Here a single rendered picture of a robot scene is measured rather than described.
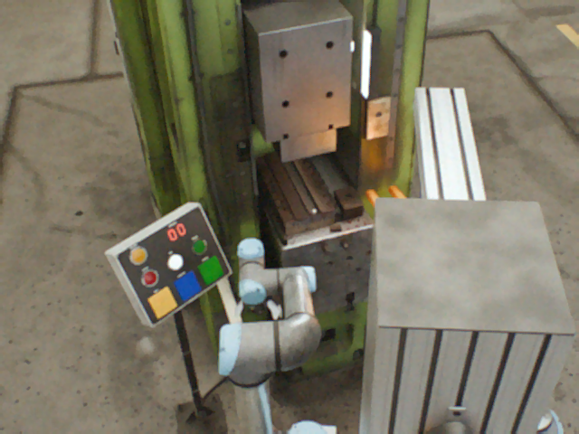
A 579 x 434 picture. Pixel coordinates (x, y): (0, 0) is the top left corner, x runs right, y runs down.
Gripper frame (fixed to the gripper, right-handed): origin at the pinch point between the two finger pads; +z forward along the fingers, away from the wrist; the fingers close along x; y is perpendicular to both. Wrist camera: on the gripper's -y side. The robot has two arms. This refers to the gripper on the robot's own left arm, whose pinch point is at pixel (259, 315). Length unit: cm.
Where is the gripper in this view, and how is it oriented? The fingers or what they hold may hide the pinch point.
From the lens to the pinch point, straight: 229.6
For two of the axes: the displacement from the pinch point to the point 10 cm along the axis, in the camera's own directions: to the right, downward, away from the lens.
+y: -0.7, 6.7, -7.4
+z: 0.2, 7.4, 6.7
